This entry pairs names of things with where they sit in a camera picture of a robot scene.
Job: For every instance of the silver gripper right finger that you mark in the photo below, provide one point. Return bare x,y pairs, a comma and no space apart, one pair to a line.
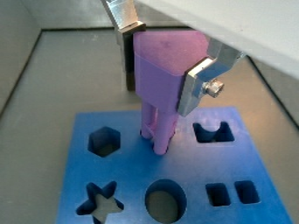
200,77

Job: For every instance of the purple three prong peg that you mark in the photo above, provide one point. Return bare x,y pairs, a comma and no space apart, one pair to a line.
164,55

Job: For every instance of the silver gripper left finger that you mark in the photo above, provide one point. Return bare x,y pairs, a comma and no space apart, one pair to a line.
122,13

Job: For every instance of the blue foam shape board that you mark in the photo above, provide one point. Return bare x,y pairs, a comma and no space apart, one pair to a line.
211,171

